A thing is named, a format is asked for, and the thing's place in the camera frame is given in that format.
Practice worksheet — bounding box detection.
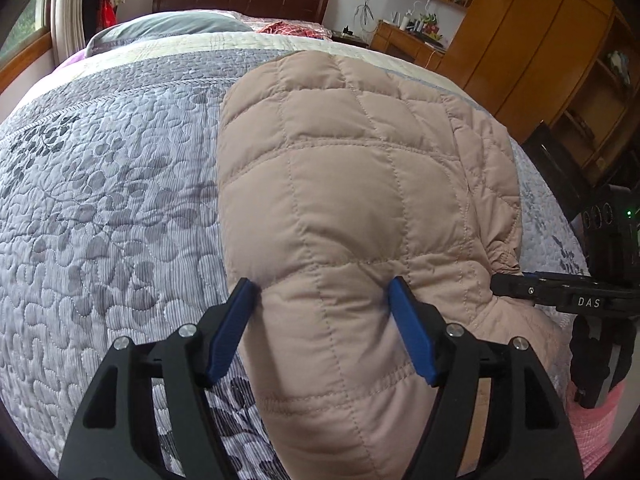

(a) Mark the beige quilted down jacket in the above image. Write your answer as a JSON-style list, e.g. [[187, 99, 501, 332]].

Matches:
[[217, 51, 568, 479]]

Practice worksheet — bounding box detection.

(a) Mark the pink sleeved right forearm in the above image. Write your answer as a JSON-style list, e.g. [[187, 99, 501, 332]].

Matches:
[[565, 380, 625, 477]]

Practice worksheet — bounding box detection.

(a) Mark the red patterned clothes pile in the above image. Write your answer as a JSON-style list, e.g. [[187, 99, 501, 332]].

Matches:
[[258, 20, 331, 40]]

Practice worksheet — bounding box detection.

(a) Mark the black gloved right hand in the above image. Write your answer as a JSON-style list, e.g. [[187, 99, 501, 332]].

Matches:
[[570, 315, 637, 408]]

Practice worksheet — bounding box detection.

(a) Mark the grey floral quilted bedspread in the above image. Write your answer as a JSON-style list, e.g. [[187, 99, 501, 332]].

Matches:
[[1, 32, 585, 479]]

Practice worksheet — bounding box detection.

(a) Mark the wooden wardrobe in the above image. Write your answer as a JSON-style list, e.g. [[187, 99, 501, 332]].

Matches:
[[437, 0, 639, 183]]

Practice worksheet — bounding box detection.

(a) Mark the wooden dresser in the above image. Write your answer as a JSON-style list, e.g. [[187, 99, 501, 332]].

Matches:
[[370, 21, 444, 72]]

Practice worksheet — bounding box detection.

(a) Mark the dark bedside nightstand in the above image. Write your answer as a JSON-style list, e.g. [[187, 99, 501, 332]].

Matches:
[[331, 30, 369, 49]]

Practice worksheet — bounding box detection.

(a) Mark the wooden framed side window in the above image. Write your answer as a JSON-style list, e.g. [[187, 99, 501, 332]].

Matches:
[[1, 0, 52, 92]]

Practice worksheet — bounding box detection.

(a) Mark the grey striped side curtain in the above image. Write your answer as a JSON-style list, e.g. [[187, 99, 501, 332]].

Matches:
[[50, 0, 85, 66]]

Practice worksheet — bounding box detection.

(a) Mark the grey pillow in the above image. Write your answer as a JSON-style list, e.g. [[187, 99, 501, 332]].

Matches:
[[86, 10, 252, 58]]

